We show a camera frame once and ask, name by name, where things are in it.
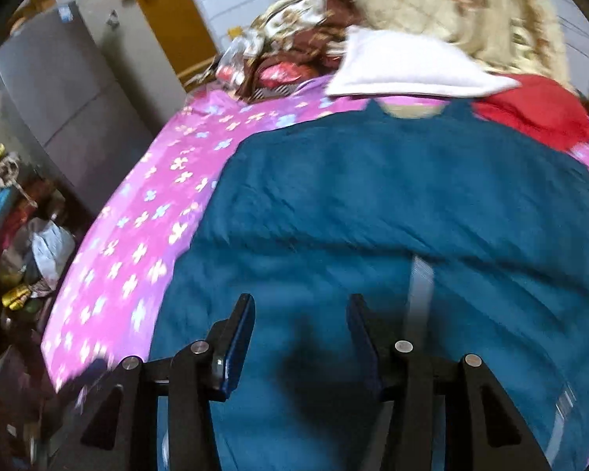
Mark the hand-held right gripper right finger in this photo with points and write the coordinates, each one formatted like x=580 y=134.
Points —
x=364 y=338

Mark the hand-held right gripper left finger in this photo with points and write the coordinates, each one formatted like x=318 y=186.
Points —
x=239 y=348

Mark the dark teal jacket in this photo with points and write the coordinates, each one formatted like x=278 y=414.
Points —
x=373 y=216

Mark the pink floral bed sheet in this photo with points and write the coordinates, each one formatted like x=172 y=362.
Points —
x=142 y=235

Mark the pile of colourful clutter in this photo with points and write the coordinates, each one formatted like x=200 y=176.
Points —
x=14 y=245

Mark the white folded towel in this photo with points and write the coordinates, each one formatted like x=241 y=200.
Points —
x=412 y=66

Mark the red cloth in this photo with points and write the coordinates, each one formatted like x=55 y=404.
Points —
x=535 y=108

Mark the clear plastic bottle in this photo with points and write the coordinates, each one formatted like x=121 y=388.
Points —
x=230 y=61

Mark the grey cabinet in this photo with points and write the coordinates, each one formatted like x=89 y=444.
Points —
x=64 y=93

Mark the brown patterned blanket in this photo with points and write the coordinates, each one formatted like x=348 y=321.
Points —
x=299 y=34

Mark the beige floral quilt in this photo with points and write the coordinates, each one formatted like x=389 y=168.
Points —
x=471 y=5

